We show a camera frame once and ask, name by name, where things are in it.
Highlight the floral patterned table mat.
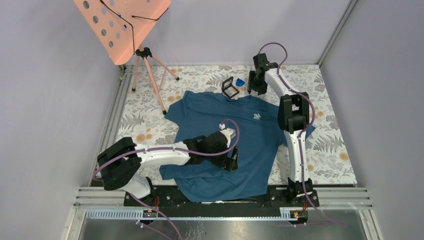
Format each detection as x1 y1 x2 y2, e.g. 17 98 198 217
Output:
101 64 357 185

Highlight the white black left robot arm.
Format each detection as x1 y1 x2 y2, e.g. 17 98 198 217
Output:
94 128 239 206

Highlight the blue shirt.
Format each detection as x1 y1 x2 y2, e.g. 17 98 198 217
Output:
159 91 298 202

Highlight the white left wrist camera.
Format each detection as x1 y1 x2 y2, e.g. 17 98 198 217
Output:
219 123 237 144

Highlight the pink music stand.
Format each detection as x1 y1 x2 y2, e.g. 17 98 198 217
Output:
73 0 180 115

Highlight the white slotted cable duct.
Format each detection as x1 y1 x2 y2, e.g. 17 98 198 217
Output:
85 208 299 222

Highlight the small blue brooch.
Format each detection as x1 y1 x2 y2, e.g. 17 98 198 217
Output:
235 78 246 87

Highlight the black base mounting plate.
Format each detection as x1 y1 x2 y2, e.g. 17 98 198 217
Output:
141 185 311 216

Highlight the black square brooch box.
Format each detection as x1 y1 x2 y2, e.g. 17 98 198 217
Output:
221 76 240 99

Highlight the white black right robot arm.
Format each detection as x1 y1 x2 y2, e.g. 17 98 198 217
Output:
247 53 313 206

